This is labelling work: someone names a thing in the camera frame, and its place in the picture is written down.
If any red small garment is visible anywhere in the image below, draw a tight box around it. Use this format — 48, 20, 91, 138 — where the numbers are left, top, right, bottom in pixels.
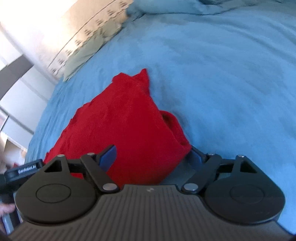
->
44, 69, 191, 186

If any person's left hand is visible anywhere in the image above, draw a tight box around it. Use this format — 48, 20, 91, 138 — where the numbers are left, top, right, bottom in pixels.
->
0, 203, 16, 234

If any white grey wardrobe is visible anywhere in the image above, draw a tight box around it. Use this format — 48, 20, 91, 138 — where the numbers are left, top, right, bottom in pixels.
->
1, 55, 56, 148

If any blue bed sheet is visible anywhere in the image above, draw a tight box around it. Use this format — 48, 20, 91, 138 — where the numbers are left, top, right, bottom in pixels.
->
26, 14, 295, 232

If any green pillow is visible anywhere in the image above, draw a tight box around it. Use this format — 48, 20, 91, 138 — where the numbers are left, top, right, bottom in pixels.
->
63, 34, 110, 82

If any beige quilted headboard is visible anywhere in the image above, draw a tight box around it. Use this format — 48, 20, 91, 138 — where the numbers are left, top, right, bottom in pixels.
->
36, 1, 132, 79

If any rolled blue duvet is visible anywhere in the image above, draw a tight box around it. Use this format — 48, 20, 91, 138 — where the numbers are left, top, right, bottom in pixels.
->
127, 1, 295, 19

